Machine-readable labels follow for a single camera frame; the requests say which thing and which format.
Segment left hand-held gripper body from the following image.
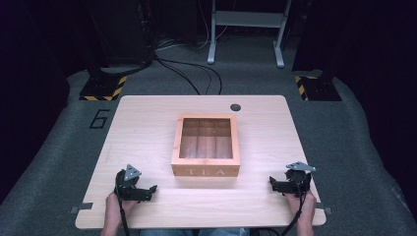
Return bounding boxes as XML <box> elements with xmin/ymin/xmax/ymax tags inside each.
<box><xmin>114</xmin><ymin>163</ymin><xmax>149</xmax><ymax>202</ymax></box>

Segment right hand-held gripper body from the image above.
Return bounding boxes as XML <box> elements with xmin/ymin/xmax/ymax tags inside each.
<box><xmin>282</xmin><ymin>160</ymin><xmax>318</xmax><ymax>199</ymax></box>

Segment wooden tea box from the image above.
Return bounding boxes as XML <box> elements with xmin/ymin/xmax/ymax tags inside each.
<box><xmin>170</xmin><ymin>112</ymin><xmax>241</xmax><ymax>178</ymax></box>

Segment person's left hand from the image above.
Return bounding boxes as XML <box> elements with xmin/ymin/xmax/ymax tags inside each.
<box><xmin>104</xmin><ymin>192</ymin><xmax>140</xmax><ymax>228</ymax></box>

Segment person's right hand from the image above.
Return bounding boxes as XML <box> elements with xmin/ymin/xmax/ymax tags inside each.
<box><xmin>283</xmin><ymin>190</ymin><xmax>318</xmax><ymax>225</ymax></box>

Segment grey tape piece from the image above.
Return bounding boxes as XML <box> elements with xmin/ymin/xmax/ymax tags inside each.
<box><xmin>316</xmin><ymin>202</ymin><xmax>333</xmax><ymax>215</ymax></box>
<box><xmin>69</xmin><ymin>202</ymin><xmax>94</xmax><ymax>214</ymax></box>

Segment black base with hazard tape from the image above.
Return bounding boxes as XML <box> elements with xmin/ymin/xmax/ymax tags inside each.
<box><xmin>293</xmin><ymin>75</ymin><xmax>342</xmax><ymax>102</ymax></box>
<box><xmin>79</xmin><ymin>74</ymin><xmax>128</xmax><ymax>102</ymax></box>

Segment white metal stand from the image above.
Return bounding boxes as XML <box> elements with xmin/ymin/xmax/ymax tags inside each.
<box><xmin>207</xmin><ymin>0</ymin><xmax>293</xmax><ymax>69</ymax></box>

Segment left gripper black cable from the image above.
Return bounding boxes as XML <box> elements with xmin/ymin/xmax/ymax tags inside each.
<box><xmin>118</xmin><ymin>198</ymin><xmax>132</xmax><ymax>236</ymax></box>

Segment black floor cables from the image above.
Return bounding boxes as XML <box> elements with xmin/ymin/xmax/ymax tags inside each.
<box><xmin>152</xmin><ymin>35</ymin><xmax>224</xmax><ymax>96</ymax></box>

